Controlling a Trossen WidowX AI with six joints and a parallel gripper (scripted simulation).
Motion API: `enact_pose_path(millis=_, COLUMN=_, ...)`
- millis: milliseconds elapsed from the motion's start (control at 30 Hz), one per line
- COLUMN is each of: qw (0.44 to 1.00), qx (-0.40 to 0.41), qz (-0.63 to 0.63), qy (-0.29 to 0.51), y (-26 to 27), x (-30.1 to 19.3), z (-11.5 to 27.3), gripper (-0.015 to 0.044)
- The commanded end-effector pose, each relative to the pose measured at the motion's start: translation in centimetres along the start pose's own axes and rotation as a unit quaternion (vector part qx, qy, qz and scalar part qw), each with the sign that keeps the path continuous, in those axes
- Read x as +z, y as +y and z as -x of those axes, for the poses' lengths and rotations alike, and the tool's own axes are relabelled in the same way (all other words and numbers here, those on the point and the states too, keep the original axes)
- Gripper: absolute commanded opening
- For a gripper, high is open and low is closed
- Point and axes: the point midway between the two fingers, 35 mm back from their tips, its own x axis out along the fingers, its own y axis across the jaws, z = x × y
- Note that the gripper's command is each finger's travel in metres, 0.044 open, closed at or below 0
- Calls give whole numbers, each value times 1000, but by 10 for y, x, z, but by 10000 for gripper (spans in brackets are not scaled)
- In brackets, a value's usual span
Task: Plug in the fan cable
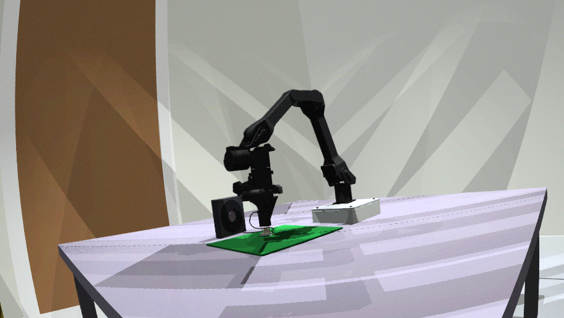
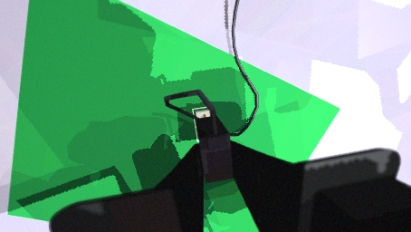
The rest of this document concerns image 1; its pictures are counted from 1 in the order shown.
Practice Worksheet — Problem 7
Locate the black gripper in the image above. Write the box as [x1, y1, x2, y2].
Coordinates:
[241, 167, 283, 223]

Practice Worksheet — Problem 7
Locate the green circuit board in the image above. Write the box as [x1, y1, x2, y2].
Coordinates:
[206, 225, 343, 256]

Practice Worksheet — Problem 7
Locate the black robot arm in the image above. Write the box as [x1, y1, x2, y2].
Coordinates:
[223, 89, 356, 205]

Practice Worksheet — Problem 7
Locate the black cooling fan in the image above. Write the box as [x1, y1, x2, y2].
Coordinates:
[211, 195, 246, 239]

